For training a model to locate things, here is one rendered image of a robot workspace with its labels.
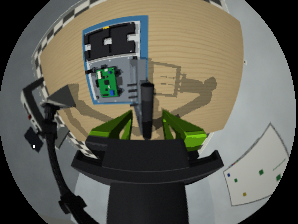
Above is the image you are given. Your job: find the green circuit board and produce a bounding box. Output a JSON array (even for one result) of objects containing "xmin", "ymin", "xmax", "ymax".
[{"xmin": 96, "ymin": 67, "xmax": 118, "ymax": 97}]

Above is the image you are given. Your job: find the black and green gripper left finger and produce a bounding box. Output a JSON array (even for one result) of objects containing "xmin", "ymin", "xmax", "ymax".
[{"xmin": 89, "ymin": 110, "xmax": 133, "ymax": 140}]

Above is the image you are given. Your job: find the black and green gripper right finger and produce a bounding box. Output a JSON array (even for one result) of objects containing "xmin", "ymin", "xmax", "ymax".
[{"xmin": 162, "ymin": 110, "xmax": 207, "ymax": 151}]

